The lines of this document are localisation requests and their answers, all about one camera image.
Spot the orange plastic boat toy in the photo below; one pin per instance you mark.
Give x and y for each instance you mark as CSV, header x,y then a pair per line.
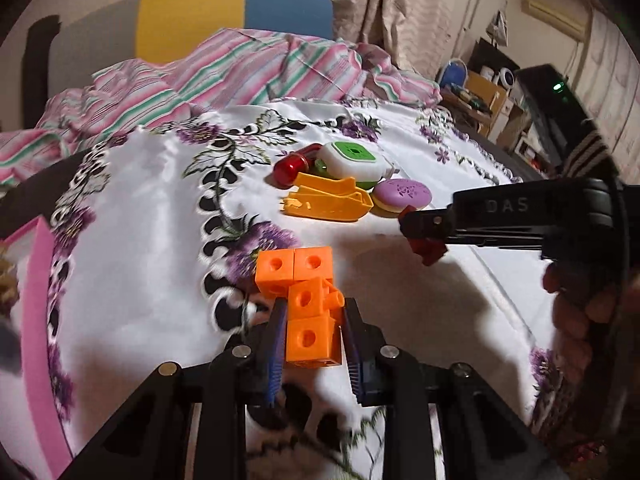
x,y
326,199

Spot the green white plug device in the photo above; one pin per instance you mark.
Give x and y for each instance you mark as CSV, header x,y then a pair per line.
x,y
339,160

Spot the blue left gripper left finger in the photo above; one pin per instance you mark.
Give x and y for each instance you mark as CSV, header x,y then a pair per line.
x,y
273,349

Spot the pink white tray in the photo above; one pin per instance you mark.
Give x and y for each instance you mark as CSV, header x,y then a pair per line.
x,y
31,432

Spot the orange cube block toy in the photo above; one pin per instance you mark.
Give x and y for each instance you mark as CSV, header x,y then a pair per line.
x,y
305,277

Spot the white floral embroidered tablecloth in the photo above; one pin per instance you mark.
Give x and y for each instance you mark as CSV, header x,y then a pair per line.
x,y
172,242

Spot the grey yellow blue chair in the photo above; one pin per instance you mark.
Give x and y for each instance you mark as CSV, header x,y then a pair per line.
x,y
61,56

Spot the red puzzle block toy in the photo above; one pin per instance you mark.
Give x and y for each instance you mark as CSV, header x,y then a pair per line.
x,y
430,251

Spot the blue round container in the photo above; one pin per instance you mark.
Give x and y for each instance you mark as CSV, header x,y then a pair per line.
x,y
453,73

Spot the wall air conditioner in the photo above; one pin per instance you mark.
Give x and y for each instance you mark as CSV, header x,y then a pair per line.
x,y
556,19

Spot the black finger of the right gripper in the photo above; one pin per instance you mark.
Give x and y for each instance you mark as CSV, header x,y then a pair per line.
x,y
425,229

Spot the dark brown wooden toy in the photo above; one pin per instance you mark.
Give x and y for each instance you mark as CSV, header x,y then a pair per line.
x,y
9,293

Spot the cluttered shelf with items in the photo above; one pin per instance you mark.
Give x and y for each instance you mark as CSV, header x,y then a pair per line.
x,y
491,105

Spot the red shiny capsule toy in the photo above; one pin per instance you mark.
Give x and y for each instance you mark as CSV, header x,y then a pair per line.
x,y
287,169

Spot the pink green striped cloth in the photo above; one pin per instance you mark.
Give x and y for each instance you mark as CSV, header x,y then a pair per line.
x,y
232,67

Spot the person's right hand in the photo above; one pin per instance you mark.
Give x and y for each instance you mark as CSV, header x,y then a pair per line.
x,y
572,321

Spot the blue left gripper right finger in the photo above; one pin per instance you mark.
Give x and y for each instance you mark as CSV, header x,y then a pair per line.
x,y
364,376

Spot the purple oval case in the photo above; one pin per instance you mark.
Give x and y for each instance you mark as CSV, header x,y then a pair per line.
x,y
394,195

